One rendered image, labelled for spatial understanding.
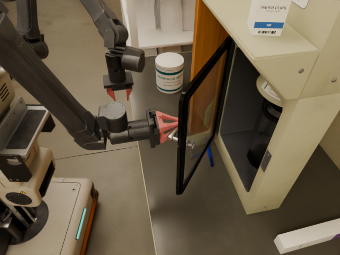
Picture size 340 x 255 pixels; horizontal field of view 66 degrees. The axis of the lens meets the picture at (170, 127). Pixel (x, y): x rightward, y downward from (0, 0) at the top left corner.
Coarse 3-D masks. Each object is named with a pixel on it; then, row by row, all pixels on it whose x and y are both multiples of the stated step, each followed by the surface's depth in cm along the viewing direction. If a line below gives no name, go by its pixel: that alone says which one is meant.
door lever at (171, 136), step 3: (177, 126) 72; (174, 129) 72; (177, 129) 72; (171, 132) 71; (174, 132) 71; (177, 132) 71; (168, 135) 70; (171, 135) 70; (174, 135) 70; (168, 138) 70; (171, 138) 70; (174, 138) 70; (177, 138) 69; (177, 141) 69
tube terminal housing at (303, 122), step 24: (312, 0) 42; (336, 0) 37; (288, 24) 49; (312, 24) 43; (336, 24) 39; (336, 48) 42; (312, 72) 45; (336, 72) 46; (312, 96) 49; (336, 96) 51; (288, 120) 53; (312, 120) 54; (216, 144) 102; (288, 144) 59; (312, 144) 61; (288, 168) 67; (240, 192) 85; (264, 192) 74
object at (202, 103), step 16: (224, 64) 75; (192, 80) 56; (208, 80) 66; (192, 96) 58; (208, 96) 71; (192, 112) 63; (208, 112) 78; (192, 128) 68; (208, 128) 86; (192, 160) 81; (176, 192) 79
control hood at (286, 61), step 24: (216, 0) 57; (240, 0) 57; (240, 24) 48; (240, 48) 45; (264, 48) 42; (288, 48) 42; (312, 48) 42; (264, 72) 42; (288, 72) 44; (288, 96) 48
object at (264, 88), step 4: (260, 76) 68; (260, 80) 66; (264, 80) 65; (260, 84) 66; (264, 84) 64; (268, 84) 63; (260, 88) 65; (264, 88) 64; (268, 88) 63; (260, 92) 65; (264, 92) 64; (268, 92) 63; (272, 92) 62; (264, 96) 64; (268, 96) 63; (272, 96) 62; (276, 96) 61; (268, 100) 63; (272, 100) 62; (276, 100) 62; (280, 100) 61; (276, 104) 62; (280, 104) 61
